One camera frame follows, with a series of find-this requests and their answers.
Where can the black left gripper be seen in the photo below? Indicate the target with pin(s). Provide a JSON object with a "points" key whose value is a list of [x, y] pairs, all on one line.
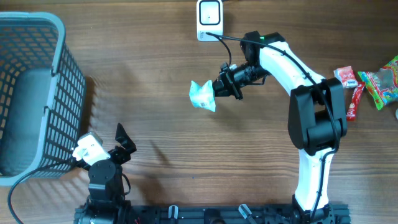
{"points": [[124, 155]]}

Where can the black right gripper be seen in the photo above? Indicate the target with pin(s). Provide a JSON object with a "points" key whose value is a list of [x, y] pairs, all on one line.
{"points": [[219, 87]]}

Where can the teal tissue pack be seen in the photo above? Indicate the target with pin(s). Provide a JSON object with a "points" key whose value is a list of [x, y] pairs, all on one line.
{"points": [[203, 96]]}

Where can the small red white carton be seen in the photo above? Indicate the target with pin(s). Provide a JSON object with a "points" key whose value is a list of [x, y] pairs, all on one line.
{"points": [[346, 77]]}

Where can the red Nescafe stick sachet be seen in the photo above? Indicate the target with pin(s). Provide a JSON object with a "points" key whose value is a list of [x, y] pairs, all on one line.
{"points": [[356, 97]]}

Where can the Haribo gummy bag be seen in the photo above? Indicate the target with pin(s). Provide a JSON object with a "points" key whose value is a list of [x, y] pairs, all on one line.
{"points": [[382, 85]]}

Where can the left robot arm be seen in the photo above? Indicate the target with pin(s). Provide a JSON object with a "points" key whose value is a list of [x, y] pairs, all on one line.
{"points": [[106, 202]]}

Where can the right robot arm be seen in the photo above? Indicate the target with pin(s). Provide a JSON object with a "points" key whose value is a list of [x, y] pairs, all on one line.
{"points": [[316, 121]]}

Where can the white barcode scanner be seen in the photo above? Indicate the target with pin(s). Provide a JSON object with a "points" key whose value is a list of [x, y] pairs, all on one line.
{"points": [[209, 19]]}

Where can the grey plastic shopping basket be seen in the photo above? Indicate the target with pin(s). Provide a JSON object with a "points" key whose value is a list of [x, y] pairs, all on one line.
{"points": [[42, 96]]}

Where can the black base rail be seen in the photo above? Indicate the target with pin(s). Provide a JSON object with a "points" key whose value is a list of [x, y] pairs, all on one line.
{"points": [[267, 214]]}

